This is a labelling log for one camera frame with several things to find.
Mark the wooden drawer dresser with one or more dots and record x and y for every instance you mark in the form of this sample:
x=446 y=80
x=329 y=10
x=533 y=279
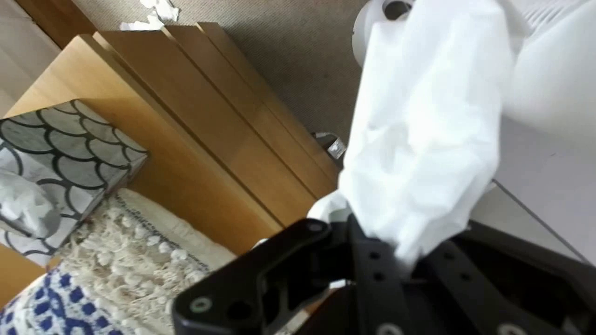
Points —
x=206 y=142

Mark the white paper napkin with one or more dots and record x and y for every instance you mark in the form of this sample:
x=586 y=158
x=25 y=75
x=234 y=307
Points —
x=429 y=123

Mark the blue striped tasselled pillow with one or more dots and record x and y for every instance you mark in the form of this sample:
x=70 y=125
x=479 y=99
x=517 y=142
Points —
x=105 y=279

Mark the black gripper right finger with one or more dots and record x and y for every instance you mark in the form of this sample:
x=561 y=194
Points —
x=515 y=291

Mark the grey scale-patterned pillow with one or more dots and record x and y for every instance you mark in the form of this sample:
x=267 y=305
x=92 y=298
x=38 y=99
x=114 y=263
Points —
x=81 y=160

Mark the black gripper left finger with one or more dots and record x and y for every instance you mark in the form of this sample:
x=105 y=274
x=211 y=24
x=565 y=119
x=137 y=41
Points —
x=280 y=279

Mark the white tissue in box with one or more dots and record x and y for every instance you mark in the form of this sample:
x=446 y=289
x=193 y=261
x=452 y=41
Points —
x=25 y=205

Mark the crumpled white paper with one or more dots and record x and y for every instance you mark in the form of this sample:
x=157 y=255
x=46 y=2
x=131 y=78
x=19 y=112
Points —
x=159 y=11

